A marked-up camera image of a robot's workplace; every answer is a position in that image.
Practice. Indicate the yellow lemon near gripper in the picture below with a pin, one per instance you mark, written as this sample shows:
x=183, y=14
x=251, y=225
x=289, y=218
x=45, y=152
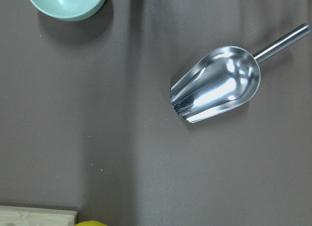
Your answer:
x=90, y=223

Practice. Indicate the wooden cutting board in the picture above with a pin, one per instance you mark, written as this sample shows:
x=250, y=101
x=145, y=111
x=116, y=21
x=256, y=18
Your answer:
x=29, y=216

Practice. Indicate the stainless steel scoop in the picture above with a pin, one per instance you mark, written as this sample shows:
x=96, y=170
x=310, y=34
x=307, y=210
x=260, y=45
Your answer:
x=226, y=78

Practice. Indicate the mint green bowl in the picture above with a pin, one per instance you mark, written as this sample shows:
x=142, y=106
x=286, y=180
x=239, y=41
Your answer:
x=68, y=10

